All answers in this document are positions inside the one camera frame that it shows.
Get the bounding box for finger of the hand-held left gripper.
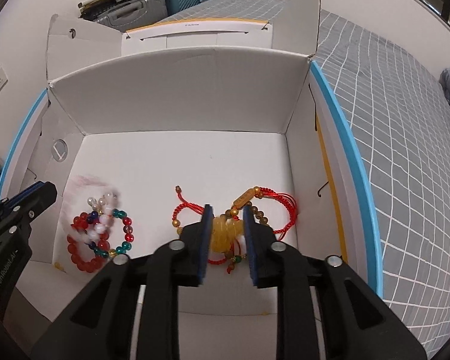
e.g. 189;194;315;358
0;182;46;211
9;182;57;229

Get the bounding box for brown wooden bead bracelet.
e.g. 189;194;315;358
225;202;274;265

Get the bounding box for red and green bead bracelet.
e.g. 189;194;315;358
73;208;134;259

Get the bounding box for yellow bead bracelet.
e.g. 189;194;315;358
210;214;246;253

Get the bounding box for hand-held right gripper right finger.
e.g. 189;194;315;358
244;204;428;360

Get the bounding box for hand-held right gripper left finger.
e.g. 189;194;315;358
30;204;214;360

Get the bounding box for white cardboard box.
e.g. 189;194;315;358
0;0;384;360

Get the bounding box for pink bead bracelet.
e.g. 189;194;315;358
69;175;117;242

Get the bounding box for grey checked bed sheet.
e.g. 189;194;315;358
165;0;450;357

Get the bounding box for red cord bracelet round beads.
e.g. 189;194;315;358
172;185;211;235

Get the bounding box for white pearl string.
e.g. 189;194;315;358
87;192;117;211

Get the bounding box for red cord bracelet gold tube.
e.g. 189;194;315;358
230;185;298;235

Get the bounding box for grey hard suitcase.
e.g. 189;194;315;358
97;0;169;31

